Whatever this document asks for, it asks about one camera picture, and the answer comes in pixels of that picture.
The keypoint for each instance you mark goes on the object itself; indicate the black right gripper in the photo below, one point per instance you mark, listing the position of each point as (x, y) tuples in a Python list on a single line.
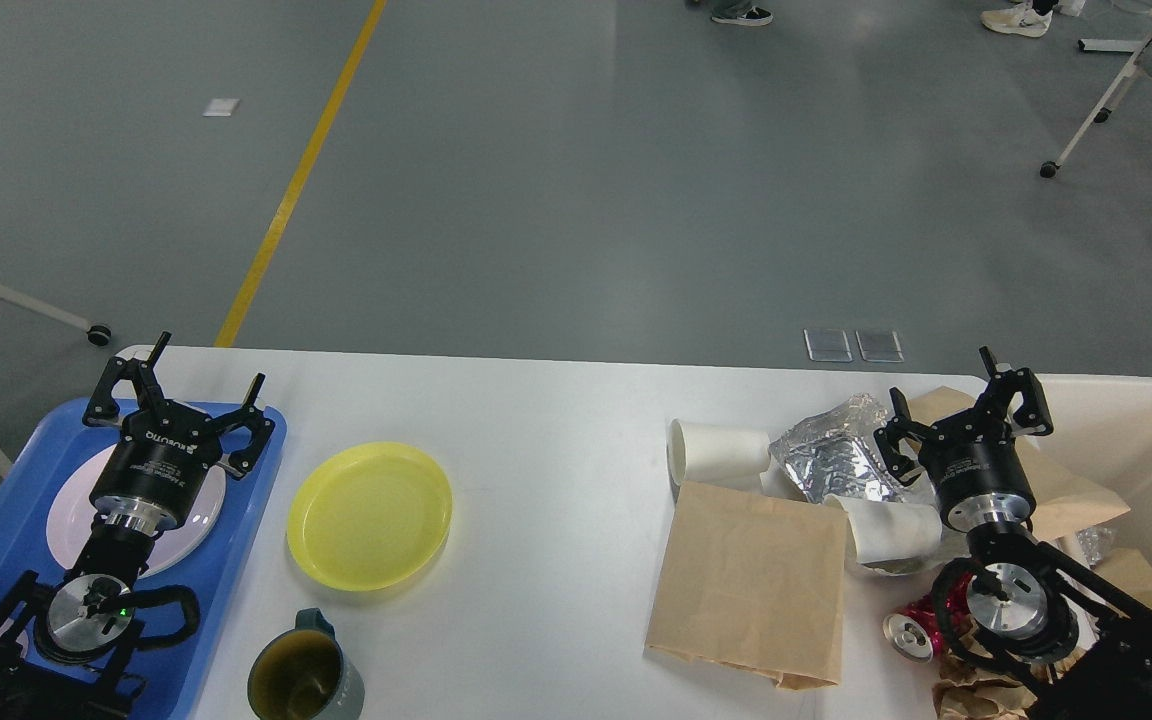
[(975, 469)]

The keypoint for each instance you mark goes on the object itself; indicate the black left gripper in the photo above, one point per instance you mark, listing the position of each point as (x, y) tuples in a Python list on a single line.
[(156, 468)]

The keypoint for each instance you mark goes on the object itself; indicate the yellow plastic plate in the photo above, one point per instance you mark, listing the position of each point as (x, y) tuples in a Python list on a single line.
[(370, 517)]

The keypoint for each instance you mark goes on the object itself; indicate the dark green mug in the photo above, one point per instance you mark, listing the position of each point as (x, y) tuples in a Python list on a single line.
[(305, 674)]

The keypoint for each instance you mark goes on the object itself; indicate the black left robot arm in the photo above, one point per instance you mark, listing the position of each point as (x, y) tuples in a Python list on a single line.
[(65, 647)]

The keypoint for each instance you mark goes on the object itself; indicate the crushed white paper cup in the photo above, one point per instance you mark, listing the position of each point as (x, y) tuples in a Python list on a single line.
[(881, 531)]

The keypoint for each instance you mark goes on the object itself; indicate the crumpled silver foil bag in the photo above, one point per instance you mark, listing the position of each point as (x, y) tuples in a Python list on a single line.
[(834, 453)]

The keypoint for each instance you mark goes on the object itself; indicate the right floor socket cover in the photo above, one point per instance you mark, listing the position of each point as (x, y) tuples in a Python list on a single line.
[(880, 346)]

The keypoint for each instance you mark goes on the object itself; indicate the floor socket cover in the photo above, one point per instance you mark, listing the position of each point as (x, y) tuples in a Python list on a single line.
[(880, 346), (828, 345)]

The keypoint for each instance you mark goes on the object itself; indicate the brown paper bag on bin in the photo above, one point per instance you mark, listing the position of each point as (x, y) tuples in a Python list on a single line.
[(1066, 503)]

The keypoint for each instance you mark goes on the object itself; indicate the white round plate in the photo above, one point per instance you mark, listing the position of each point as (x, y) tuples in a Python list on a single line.
[(69, 520)]

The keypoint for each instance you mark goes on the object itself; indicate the left floor socket cover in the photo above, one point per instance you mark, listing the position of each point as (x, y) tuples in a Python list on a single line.
[(828, 345)]

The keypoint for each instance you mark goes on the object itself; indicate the crushed red soda can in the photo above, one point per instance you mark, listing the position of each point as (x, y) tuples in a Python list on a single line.
[(913, 630)]

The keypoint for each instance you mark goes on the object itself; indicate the blue plastic tray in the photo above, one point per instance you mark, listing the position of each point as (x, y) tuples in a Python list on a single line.
[(175, 677)]

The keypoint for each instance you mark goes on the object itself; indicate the brown paper inside bin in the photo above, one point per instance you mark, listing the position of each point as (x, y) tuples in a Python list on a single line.
[(1129, 570)]

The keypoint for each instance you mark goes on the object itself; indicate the flat brown paper bag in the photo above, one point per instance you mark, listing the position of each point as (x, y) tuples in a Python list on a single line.
[(755, 583)]

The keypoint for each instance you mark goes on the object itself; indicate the crumpled brown paper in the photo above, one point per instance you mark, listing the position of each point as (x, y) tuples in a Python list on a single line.
[(966, 692)]

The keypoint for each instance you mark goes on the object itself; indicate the upright-lying white paper cup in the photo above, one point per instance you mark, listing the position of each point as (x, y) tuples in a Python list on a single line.
[(730, 457)]

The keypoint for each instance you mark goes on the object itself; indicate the white sneaker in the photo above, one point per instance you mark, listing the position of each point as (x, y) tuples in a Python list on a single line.
[(1025, 20)]

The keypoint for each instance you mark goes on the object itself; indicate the black sneaker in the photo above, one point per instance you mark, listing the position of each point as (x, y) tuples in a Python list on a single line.
[(741, 14)]

